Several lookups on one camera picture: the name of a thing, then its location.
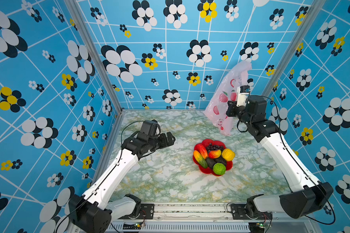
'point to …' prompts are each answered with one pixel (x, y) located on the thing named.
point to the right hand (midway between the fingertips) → (230, 101)
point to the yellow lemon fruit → (228, 155)
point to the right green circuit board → (256, 226)
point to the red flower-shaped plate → (229, 164)
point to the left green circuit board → (136, 226)
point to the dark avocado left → (210, 162)
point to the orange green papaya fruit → (199, 158)
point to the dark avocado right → (220, 159)
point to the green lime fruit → (219, 168)
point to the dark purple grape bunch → (211, 147)
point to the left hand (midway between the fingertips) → (170, 139)
